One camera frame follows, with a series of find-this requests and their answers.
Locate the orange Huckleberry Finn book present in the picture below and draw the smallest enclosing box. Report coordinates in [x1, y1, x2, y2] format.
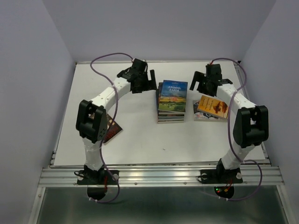
[197, 95, 228, 119]

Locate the Animal Farm blue book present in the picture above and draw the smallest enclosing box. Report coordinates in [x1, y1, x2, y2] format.
[158, 80, 188, 114]

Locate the Tale of Two Cities book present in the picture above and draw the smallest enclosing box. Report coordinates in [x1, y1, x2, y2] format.
[156, 82, 186, 116]

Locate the Three Days to See book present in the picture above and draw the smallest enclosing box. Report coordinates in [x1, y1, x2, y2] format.
[158, 114, 185, 119]

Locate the Nineteen Eighty-Four blue book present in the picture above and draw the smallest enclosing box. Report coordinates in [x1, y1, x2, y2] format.
[157, 117, 185, 122]

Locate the dark red orange book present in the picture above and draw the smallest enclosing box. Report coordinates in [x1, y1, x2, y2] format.
[103, 114, 123, 145]

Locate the floral cover white book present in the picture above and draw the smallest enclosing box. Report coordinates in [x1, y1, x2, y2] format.
[192, 100, 223, 122]

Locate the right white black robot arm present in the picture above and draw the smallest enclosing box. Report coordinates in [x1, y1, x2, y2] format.
[190, 64, 269, 184]

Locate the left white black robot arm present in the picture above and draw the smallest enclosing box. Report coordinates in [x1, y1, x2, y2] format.
[74, 59, 157, 185]

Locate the white table board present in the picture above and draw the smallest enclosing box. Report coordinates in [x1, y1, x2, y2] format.
[53, 61, 269, 167]

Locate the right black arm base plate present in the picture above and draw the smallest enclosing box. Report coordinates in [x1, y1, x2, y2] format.
[198, 168, 243, 184]

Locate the aluminium front rail frame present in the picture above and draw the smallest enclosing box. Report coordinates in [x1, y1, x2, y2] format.
[28, 61, 295, 224]

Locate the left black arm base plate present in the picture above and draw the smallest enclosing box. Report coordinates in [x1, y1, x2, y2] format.
[74, 170, 117, 185]

